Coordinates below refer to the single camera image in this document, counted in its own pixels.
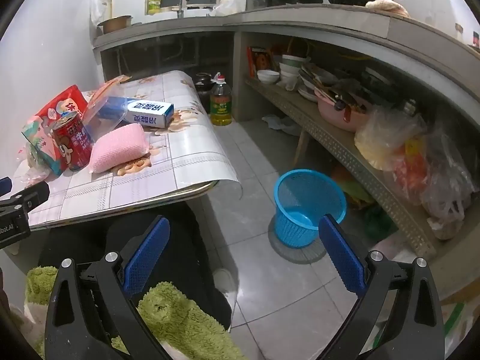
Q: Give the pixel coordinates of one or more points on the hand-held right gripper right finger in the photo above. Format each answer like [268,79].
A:
[341,255]

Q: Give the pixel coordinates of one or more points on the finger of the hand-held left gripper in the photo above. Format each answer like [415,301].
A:
[4,186]
[32,197]

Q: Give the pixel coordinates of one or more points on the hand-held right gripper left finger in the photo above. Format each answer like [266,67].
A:
[148,255]

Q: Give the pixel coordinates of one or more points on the blue plastic basket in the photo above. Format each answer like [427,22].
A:
[296,228]

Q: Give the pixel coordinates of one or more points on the red snack bag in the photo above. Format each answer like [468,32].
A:
[41,135]

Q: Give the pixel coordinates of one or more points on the red drink can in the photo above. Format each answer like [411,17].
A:
[73,144]

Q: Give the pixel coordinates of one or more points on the pink sponge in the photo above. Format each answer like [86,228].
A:
[118,148]

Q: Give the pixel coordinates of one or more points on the clear plastic clamshell box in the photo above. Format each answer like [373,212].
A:
[99,101]

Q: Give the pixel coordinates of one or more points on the blue white toothpaste box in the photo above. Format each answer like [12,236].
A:
[150,114]

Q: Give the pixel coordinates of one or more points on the clear plastic wrapper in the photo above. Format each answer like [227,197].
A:
[32,174]

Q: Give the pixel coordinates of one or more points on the metal-edged table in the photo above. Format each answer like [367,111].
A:
[150,205]

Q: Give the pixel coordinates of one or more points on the green towel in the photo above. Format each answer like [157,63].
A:
[187,326]

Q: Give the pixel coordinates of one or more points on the floral table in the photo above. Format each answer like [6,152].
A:
[180,157]

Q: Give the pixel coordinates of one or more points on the orange plastic bag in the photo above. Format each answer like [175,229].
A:
[408,172]

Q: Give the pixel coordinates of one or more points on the clear plastic bag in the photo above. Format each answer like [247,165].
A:
[450,195]

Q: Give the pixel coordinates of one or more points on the pink basin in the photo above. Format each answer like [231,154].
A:
[337,118]

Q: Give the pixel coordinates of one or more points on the white rag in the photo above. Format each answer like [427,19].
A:
[281,123]

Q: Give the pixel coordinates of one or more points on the concrete shelf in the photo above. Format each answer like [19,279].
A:
[285,101]

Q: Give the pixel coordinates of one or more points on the cooking oil bottle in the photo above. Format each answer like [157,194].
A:
[220,105]

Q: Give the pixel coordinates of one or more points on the stack of plates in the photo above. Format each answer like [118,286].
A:
[311,90]

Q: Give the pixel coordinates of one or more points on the dark ceramic jar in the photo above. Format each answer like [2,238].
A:
[202,86]

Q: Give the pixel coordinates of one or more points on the brass pot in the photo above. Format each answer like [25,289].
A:
[114,25]

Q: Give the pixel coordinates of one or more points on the white bowl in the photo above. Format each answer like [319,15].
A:
[268,77]

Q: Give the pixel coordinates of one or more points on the stack of white bowls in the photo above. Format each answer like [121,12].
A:
[292,65]

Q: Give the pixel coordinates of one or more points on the hanging plastic bag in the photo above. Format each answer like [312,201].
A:
[95,7]

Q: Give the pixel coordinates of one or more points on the red food packets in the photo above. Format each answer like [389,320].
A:
[258,60]

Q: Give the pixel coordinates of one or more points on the yellow detergent bottle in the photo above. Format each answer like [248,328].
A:
[153,5]

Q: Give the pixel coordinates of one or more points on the concrete kitchen counter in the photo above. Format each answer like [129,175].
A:
[300,18]

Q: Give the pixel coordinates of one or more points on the metal faucet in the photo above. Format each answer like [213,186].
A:
[182,5]

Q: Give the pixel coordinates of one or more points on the beige cloth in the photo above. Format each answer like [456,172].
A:
[388,5]

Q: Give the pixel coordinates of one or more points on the white plastic bag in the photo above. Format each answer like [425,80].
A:
[227,5]

